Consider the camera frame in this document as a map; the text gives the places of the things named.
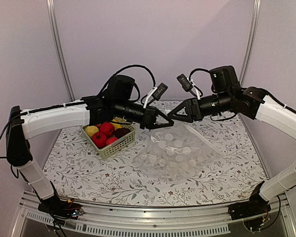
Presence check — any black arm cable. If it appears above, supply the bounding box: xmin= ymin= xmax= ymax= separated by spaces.
xmin=188 ymin=68 xmax=212 ymax=79
xmin=98 ymin=64 xmax=156 ymax=99

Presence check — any dark purple fruit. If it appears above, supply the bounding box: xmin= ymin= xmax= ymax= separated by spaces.
xmin=114 ymin=127 xmax=131 ymax=139

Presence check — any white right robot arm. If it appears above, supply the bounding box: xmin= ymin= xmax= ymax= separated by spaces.
xmin=168 ymin=66 xmax=296 ymax=215

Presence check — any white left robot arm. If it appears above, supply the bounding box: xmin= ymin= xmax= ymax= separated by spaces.
xmin=6 ymin=75 xmax=174 ymax=214

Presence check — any floral patterned table mat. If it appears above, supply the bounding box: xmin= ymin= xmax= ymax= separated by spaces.
xmin=43 ymin=112 xmax=268 ymax=206

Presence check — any left aluminium corner post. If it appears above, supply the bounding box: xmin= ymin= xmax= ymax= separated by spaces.
xmin=46 ymin=0 xmax=75 ymax=101

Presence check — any yellow lemon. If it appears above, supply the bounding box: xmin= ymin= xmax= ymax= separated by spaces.
xmin=84 ymin=125 xmax=99 ymax=138

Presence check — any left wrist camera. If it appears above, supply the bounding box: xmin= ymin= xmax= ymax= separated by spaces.
xmin=141 ymin=83 xmax=168 ymax=109

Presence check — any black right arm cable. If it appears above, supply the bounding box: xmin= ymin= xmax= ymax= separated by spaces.
xmin=188 ymin=68 xmax=212 ymax=79

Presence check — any clear dotted zip top bag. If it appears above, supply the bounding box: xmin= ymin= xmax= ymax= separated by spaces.
xmin=132 ymin=121 xmax=222 ymax=183

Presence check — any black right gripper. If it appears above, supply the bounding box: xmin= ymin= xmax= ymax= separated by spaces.
xmin=167 ymin=90 xmax=231 ymax=123

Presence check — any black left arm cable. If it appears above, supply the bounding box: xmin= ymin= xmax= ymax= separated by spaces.
xmin=98 ymin=64 xmax=156 ymax=99

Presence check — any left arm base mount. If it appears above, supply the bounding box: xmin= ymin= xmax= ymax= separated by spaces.
xmin=38 ymin=195 xmax=84 ymax=219

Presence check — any right aluminium corner post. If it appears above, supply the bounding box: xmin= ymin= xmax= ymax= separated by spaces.
xmin=240 ymin=0 xmax=261 ymax=86

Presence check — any aluminium corner post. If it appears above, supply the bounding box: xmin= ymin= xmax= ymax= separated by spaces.
xmin=240 ymin=0 xmax=261 ymax=86
xmin=46 ymin=0 xmax=75 ymax=101

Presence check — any yellow corn cob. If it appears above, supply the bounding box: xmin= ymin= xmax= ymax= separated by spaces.
xmin=110 ymin=121 xmax=123 ymax=130

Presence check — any aluminium front rail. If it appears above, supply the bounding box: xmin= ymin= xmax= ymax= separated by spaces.
xmin=11 ymin=191 xmax=296 ymax=237

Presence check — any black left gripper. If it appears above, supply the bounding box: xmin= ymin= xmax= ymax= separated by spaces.
xmin=114 ymin=99 xmax=175 ymax=130

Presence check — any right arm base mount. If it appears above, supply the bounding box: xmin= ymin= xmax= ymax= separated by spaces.
xmin=228 ymin=198 xmax=271 ymax=220

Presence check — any red pomegranate front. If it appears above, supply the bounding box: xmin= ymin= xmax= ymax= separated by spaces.
xmin=91 ymin=132 xmax=107 ymax=149

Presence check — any red apple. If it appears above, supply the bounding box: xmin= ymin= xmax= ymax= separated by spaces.
xmin=106 ymin=137 xmax=118 ymax=146

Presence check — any beige perforated plastic basket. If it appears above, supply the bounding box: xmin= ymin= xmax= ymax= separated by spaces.
xmin=80 ymin=117 xmax=136 ymax=159

